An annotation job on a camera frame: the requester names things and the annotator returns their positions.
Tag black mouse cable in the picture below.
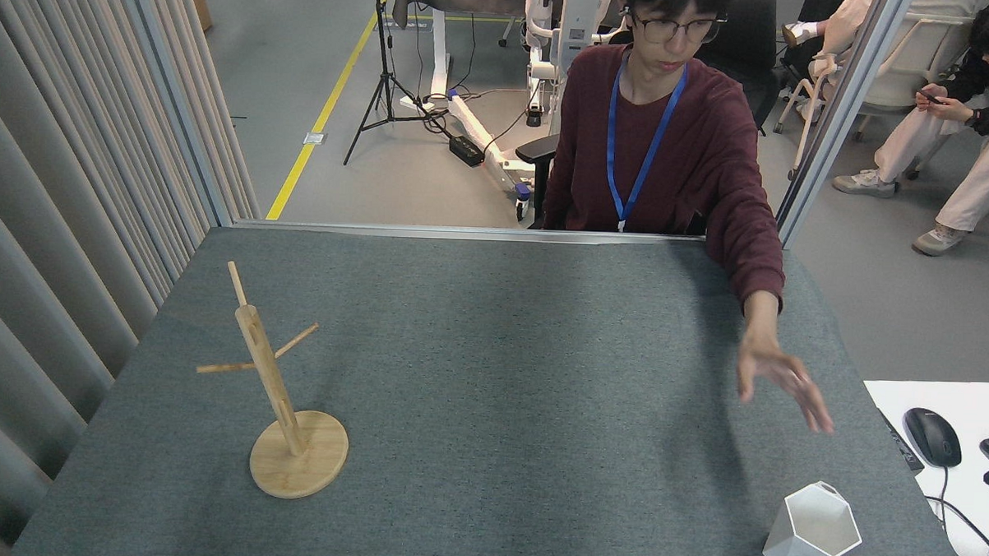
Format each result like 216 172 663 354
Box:
922 465 989 556

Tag silver post by walkway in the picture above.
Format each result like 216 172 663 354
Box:
775 0 914 252

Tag black tripod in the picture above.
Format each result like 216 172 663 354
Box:
344 0 453 170

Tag blue lanyard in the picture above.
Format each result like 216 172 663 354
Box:
603 48 689 234

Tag silver table rail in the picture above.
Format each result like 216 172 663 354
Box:
231 218 786 250

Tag person's left hand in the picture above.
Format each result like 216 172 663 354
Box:
734 331 837 435

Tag black office chair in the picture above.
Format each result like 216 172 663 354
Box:
513 0 793 239

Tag black power box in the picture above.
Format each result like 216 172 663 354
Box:
448 134 486 168

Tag wooden cup rack stand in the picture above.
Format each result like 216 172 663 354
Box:
192 260 356 502

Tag black flat device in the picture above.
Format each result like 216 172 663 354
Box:
876 408 927 472

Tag person behind white chair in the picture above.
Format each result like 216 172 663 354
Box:
781 0 880 58

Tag white hexagonal cup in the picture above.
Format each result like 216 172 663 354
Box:
762 480 865 556

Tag white chair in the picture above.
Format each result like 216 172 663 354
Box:
773 7 989 186

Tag black computer mouse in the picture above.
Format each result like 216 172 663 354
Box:
902 407 964 470

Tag seated person with phone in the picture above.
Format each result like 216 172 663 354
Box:
830 0 989 259

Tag person at table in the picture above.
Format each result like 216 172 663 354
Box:
538 0 797 322

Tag white stand on wheels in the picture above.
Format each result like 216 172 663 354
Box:
394 0 636 226

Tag black-rimmed glasses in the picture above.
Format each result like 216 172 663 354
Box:
631 12 728 47

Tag grey curtain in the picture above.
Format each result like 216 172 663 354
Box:
0 0 268 556

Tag silver post by curtain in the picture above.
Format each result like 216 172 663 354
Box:
114 0 242 227

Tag white side table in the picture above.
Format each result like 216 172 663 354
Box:
857 378 989 556

